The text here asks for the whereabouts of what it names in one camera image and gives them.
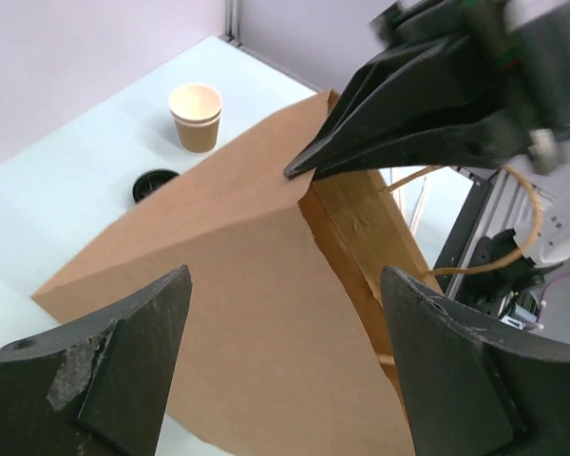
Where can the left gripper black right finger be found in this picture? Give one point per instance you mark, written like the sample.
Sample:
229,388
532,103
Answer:
472,385

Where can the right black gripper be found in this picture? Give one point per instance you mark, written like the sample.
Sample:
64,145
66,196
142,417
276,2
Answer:
533,35

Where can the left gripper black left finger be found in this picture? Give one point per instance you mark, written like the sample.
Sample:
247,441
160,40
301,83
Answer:
97,385

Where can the brown paper bag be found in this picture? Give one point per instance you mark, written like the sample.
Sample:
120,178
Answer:
285,350

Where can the brown paper cup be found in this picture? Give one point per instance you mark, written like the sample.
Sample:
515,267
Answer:
196,109

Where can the right aluminium corner post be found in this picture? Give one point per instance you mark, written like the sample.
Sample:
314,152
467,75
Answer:
232,23

